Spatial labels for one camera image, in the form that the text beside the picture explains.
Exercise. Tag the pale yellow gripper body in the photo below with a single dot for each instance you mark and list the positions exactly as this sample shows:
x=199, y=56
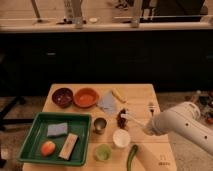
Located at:
x=148, y=129

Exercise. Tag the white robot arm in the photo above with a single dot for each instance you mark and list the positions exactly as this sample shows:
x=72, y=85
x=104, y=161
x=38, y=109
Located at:
x=182, y=119

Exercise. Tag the red orange bowl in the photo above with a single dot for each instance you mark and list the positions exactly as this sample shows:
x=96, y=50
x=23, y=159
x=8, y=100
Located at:
x=85, y=97

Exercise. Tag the dark maroon bowl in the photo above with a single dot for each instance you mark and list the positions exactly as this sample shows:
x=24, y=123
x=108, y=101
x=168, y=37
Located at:
x=63, y=97

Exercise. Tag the silver fork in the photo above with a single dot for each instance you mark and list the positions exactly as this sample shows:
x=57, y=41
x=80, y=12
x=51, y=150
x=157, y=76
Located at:
x=151, y=108

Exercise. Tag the green chili pepper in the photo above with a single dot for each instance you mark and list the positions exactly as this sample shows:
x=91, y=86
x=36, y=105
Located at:
x=131, y=155

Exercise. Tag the dark red grape bunch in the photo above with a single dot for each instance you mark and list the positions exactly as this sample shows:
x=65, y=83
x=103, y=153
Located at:
x=122, y=122

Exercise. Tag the white cup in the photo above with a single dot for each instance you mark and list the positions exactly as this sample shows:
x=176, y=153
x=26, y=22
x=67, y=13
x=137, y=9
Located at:
x=121, y=138

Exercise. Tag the small metal cup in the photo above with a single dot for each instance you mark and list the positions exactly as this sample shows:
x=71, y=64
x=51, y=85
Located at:
x=100, y=125

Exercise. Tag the gray cloth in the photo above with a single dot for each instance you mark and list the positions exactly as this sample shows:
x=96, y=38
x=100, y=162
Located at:
x=107, y=103

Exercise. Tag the green cup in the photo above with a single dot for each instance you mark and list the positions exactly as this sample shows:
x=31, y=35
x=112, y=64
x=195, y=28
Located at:
x=103, y=152

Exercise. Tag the tan wooden block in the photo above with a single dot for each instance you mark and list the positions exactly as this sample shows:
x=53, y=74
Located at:
x=68, y=146

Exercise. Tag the blue sponge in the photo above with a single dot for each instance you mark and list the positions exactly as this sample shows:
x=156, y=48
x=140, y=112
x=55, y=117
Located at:
x=55, y=130

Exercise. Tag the green plastic tray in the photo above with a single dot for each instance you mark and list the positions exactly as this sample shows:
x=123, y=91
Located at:
x=78, y=124

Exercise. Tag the orange peach fruit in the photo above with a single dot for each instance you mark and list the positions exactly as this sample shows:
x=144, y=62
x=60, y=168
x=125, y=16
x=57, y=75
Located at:
x=47, y=148

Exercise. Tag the black office chair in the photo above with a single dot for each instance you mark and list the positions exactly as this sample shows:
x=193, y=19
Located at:
x=17, y=99

